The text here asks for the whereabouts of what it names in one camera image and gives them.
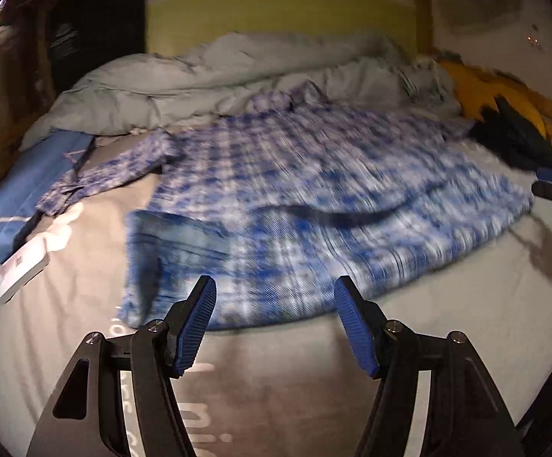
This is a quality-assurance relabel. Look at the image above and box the blue plaid shirt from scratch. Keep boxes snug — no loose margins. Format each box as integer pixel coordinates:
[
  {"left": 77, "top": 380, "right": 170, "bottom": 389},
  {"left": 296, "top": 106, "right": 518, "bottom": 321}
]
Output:
[{"left": 35, "top": 81, "right": 534, "bottom": 331}]

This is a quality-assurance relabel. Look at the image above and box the yellow pillow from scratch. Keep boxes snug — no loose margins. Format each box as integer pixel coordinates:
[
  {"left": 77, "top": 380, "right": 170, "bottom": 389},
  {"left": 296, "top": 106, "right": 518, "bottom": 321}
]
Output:
[{"left": 435, "top": 54, "right": 548, "bottom": 136}]

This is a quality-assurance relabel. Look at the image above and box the grey duvet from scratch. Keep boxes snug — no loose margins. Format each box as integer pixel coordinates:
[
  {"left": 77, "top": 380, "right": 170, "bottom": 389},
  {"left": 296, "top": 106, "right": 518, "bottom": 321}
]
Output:
[{"left": 21, "top": 32, "right": 462, "bottom": 150}]

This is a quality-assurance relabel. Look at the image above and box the grey printed bed sheet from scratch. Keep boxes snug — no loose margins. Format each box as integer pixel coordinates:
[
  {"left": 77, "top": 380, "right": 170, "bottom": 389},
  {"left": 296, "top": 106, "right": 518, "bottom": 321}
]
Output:
[{"left": 0, "top": 105, "right": 552, "bottom": 457}]

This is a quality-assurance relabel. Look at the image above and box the blue pillow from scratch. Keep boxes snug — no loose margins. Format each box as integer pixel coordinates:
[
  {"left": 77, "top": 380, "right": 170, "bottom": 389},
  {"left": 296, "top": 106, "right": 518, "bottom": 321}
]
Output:
[{"left": 0, "top": 131, "right": 96, "bottom": 281}]

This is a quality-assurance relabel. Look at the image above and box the wooden shelf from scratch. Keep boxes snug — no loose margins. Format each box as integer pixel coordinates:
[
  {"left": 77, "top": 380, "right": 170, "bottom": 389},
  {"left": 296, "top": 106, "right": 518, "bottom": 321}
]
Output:
[{"left": 0, "top": 0, "right": 58, "bottom": 191}]

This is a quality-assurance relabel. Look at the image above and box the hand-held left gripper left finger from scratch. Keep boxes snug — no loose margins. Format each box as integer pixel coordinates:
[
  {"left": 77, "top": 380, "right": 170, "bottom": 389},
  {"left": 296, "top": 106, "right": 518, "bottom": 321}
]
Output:
[{"left": 26, "top": 275, "right": 218, "bottom": 457}]

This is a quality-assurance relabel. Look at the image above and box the black bag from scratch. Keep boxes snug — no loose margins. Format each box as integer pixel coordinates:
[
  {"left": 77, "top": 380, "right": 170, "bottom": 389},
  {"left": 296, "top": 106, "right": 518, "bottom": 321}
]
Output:
[{"left": 50, "top": 0, "right": 146, "bottom": 86}]

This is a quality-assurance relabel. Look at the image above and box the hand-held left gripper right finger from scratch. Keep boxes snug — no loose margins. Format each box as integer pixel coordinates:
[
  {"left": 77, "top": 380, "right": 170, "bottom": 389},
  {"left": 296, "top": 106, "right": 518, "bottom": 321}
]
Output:
[{"left": 334, "top": 276, "right": 526, "bottom": 457}]

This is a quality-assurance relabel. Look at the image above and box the black jacket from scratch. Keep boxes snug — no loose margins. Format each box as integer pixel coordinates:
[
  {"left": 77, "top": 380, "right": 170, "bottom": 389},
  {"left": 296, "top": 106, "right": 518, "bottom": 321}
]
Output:
[{"left": 469, "top": 96, "right": 552, "bottom": 172}]

